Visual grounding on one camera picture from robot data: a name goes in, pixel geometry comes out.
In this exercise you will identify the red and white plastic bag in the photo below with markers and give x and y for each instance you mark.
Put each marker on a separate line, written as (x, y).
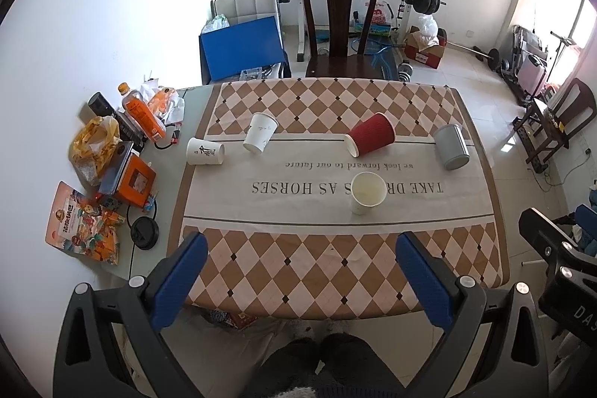
(377, 13)

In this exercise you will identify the cream paper cup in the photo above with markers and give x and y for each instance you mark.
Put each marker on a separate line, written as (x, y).
(367, 194)

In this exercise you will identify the black round lid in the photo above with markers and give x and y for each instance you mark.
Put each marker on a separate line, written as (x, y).
(144, 233)

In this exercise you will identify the red cardboard box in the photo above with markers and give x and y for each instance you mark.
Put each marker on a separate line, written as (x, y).
(424, 50)

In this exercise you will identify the grey cup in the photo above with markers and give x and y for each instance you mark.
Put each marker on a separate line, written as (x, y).
(451, 146)

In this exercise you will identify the red ribbed paper cup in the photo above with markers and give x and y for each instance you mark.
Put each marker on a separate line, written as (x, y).
(371, 134)

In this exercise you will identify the orange box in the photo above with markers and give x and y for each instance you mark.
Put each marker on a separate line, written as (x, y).
(133, 181)

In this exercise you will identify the person's legs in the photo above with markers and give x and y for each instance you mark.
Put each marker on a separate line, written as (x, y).
(322, 363)

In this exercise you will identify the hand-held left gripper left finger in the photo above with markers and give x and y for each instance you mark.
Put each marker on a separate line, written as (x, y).
(179, 281)

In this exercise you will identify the orange drink bottle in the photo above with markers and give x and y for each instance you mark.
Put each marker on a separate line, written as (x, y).
(140, 112)

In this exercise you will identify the yellow plastic bag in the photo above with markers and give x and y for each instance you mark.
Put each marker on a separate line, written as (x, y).
(93, 144)

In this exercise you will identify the blue board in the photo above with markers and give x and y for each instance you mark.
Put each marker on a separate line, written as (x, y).
(242, 48)

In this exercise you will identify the red printed packet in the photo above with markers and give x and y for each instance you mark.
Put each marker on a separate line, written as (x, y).
(233, 318)

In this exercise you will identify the orange snack bag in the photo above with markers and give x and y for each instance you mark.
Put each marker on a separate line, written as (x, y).
(161, 99)

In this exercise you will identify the white cup with black print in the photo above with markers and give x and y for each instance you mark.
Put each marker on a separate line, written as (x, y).
(204, 152)

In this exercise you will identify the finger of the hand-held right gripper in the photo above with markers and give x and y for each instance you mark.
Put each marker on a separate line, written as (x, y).
(536, 230)

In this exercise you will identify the pink suitcase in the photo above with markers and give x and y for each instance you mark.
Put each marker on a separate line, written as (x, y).
(534, 74)

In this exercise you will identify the plain white paper cup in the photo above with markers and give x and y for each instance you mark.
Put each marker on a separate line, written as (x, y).
(260, 132)

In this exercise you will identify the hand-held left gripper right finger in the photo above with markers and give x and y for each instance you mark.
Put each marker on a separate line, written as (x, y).
(427, 286)

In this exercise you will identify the brown checked tablecloth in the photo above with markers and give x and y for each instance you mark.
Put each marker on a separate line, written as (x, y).
(303, 239)

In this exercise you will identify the blue cloth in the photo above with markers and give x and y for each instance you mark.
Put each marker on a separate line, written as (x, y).
(585, 221)

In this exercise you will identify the colourful snack packet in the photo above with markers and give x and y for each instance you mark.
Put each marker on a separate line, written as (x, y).
(84, 223)

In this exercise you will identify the white padded bench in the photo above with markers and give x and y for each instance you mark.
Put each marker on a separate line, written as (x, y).
(247, 6)

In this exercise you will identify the brown wooden chair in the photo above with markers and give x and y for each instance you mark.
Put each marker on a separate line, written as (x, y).
(557, 118)

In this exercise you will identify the small black dumbbell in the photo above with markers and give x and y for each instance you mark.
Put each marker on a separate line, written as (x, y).
(405, 71)

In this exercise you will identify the dark wooden chair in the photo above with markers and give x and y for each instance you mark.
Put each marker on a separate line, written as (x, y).
(339, 29)

